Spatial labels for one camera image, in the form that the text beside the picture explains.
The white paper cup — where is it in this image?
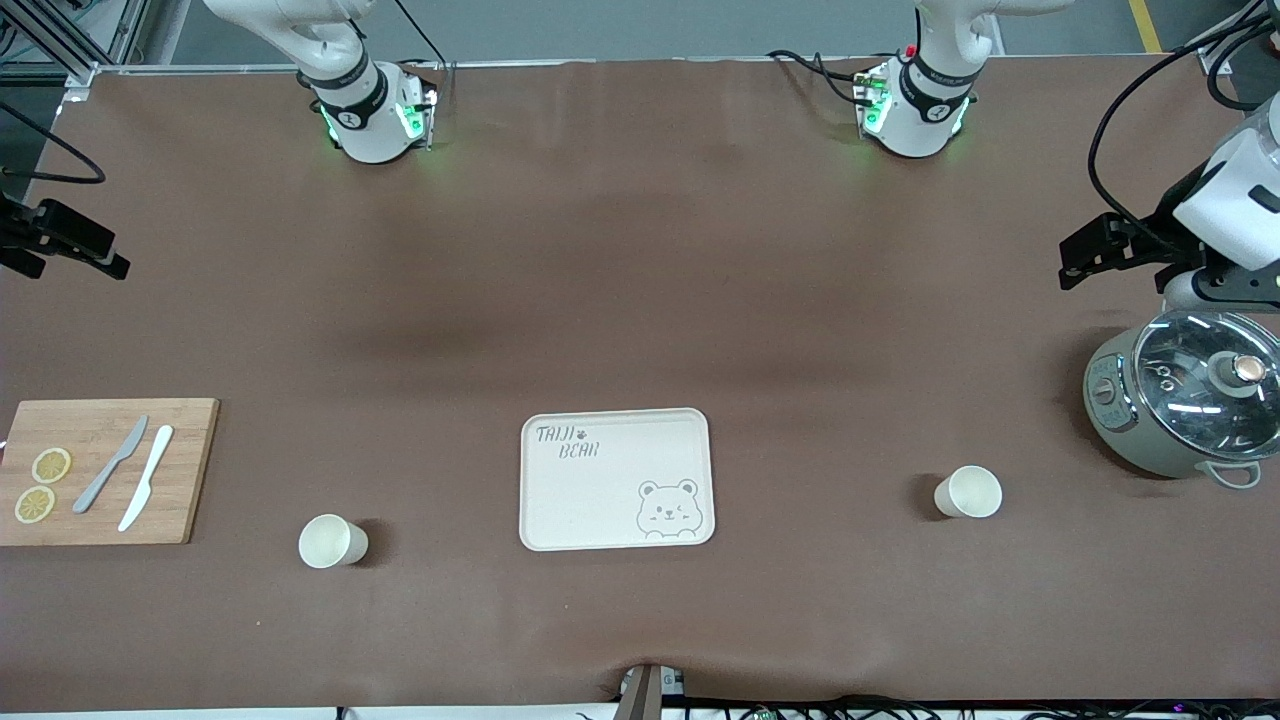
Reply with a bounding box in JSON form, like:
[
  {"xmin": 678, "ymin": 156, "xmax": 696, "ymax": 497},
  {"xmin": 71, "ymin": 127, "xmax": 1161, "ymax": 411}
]
[
  {"xmin": 934, "ymin": 465, "xmax": 1004, "ymax": 521},
  {"xmin": 298, "ymin": 513, "xmax": 370, "ymax": 571}
]

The grey plastic knife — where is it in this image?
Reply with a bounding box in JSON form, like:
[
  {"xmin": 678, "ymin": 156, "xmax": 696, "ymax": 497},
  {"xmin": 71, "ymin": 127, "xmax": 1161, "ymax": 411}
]
[{"xmin": 72, "ymin": 415, "xmax": 150, "ymax": 515}]

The white plastic knife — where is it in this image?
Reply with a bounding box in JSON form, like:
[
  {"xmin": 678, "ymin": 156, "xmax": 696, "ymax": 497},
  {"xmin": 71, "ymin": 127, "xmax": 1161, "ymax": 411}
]
[{"xmin": 117, "ymin": 424, "xmax": 175, "ymax": 533}]

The wooden cutting board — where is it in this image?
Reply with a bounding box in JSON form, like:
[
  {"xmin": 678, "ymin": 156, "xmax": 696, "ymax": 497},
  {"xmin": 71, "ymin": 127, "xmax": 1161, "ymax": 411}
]
[{"xmin": 0, "ymin": 398, "xmax": 221, "ymax": 547}]

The brown table mat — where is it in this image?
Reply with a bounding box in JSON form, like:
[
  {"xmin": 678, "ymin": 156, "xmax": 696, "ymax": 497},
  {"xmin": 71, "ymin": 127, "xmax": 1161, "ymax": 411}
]
[{"xmin": 0, "ymin": 56, "xmax": 1280, "ymax": 715}]

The white bear print tray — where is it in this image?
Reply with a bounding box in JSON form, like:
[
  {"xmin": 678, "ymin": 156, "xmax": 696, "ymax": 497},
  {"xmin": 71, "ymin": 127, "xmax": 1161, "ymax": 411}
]
[{"xmin": 518, "ymin": 407, "xmax": 717, "ymax": 553}]

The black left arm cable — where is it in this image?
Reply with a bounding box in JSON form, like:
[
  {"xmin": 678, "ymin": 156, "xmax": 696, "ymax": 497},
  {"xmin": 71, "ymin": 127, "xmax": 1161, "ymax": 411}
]
[{"xmin": 1088, "ymin": 0, "xmax": 1280, "ymax": 241}]

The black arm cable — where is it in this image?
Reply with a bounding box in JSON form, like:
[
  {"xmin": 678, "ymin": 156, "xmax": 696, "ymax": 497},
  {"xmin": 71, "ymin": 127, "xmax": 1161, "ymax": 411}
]
[
  {"xmin": 0, "ymin": 100, "xmax": 107, "ymax": 186},
  {"xmin": 1088, "ymin": 0, "xmax": 1280, "ymax": 241}
]

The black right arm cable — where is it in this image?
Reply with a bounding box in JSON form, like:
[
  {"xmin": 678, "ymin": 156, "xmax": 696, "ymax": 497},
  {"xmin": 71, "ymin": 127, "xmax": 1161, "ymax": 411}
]
[{"xmin": 0, "ymin": 100, "xmax": 107, "ymax": 186}]

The aluminium frame profile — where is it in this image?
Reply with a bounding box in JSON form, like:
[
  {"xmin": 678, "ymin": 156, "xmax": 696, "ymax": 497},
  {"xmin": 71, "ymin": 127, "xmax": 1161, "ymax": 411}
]
[
  {"xmin": 0, "ymin": 0, "xmax": 153, "ymax": 103},
  {"xmin": 1188, "ymin": 0, "xmax": 1280, "ymax": 77}
]

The black base cable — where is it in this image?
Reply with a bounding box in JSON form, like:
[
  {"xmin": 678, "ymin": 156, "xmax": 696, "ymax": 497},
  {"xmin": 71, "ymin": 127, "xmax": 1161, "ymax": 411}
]
[
  {"xmin": 390, "ymin": 0, "xmax": 449, "ymax": 73},
  {"xmin": 767, "ymin": 48, "xmax": 873, "ymax": 107}
]

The metal table edge bracket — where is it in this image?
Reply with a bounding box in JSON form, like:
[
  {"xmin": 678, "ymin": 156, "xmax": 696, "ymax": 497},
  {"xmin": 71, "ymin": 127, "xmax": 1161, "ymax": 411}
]
[{"xmin": 618, "ymin": 662, "xmax": 688, "ymax": 720}]

